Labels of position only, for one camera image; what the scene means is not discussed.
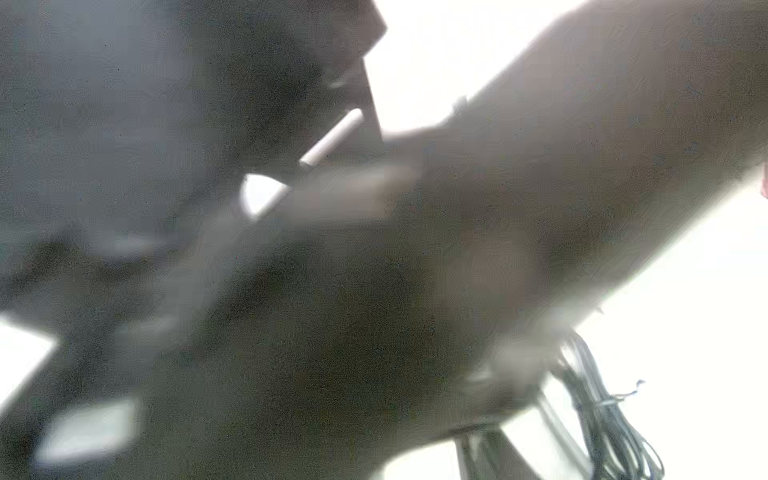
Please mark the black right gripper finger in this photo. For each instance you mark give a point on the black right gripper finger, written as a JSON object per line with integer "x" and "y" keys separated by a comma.
{"x": 488, "y": 454}

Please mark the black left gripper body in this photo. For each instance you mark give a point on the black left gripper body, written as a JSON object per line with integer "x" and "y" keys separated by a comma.
{"x": 115, "y": 113}

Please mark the black power adapter with cord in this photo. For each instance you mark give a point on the black power adapter with cord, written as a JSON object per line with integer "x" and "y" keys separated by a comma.
{"x": 612, "y": 447}

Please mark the white small switch box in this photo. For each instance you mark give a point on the white small switch box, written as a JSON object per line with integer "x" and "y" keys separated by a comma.
{"x": 314, "y": 322}

